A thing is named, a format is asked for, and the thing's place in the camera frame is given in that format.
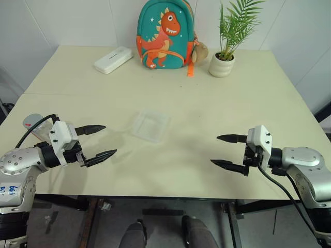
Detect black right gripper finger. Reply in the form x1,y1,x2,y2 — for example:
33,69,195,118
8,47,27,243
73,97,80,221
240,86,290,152
210,159,250,177
216,133,248,144

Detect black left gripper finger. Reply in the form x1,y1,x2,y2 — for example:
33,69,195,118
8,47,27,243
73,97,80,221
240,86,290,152
84,148,118,168
74,125,107,136

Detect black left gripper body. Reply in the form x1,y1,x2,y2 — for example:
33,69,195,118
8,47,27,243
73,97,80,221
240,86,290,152
63,141,87,168

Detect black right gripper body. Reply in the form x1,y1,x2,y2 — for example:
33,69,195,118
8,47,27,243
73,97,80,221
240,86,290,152
243,143,263,170

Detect clear plastic container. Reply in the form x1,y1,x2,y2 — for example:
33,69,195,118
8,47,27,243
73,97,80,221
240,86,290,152
131,109,172,143

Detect white rectangular case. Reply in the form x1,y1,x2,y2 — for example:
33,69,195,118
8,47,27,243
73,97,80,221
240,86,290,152
93,46,134,75

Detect green plant in white pot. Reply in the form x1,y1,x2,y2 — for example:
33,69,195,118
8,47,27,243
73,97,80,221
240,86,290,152
208,0,266,78

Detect beige plush pendant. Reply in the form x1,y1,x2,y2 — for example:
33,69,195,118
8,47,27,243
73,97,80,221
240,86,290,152
192,41,210,64

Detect teal dinosaur backpack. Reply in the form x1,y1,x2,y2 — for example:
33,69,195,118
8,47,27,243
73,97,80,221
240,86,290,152
135,0,200,79

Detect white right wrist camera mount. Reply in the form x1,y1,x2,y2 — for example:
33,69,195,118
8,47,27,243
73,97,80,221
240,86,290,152
245,125,273,166

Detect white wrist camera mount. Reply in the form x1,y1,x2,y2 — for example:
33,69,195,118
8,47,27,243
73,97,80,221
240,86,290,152
245,125,273,166
49,120,79,166

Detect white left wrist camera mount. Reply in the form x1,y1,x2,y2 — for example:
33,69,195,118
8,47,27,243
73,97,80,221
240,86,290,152
49,120,79,166

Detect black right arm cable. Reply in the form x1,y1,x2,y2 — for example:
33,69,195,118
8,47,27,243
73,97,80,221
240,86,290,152
255,161,329,248

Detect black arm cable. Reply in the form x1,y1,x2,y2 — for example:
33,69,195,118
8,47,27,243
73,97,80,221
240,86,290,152
14,114,61,149
255,161,329,248

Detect black metal table frame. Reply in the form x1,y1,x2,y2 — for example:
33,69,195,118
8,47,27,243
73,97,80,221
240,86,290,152
33,194,302,248

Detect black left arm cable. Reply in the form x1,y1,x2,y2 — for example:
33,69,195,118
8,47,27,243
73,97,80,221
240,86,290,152
14,114,61,149

